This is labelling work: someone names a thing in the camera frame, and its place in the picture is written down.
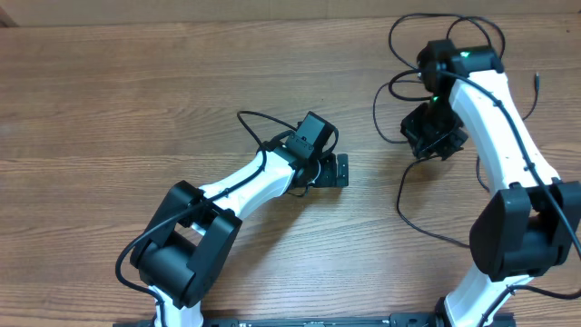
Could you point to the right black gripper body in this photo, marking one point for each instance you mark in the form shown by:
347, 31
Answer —
432, 143

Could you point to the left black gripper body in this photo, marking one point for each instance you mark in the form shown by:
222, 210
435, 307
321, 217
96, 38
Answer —
328, 173

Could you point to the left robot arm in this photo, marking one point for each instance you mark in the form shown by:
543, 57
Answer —
181, 252

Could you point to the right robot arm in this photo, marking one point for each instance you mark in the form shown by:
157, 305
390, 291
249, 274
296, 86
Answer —
529, 224

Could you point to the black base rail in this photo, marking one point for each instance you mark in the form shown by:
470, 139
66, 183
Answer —
394, 320

